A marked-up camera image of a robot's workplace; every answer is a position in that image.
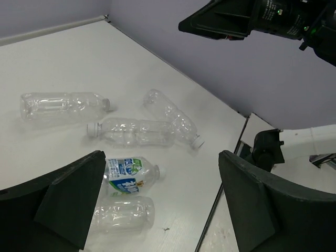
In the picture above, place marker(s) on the clear bottle with printed label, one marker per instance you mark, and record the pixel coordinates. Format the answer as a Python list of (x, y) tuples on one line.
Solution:
[(130, 176)]

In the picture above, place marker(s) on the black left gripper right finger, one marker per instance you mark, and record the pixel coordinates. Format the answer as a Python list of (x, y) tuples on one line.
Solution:
[(270, 213)]

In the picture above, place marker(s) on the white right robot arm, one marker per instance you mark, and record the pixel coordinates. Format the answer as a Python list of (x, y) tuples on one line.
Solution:
[(276, 146)]

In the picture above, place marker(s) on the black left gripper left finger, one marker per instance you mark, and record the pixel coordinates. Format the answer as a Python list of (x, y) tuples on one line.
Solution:
[(53, 212)]

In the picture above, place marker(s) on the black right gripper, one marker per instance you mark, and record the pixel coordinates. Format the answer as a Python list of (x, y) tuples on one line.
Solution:
[(312, 22)]

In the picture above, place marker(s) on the clear plastic bottle blue cap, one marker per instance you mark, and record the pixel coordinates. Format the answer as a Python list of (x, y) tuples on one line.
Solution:
[(163, 109)]

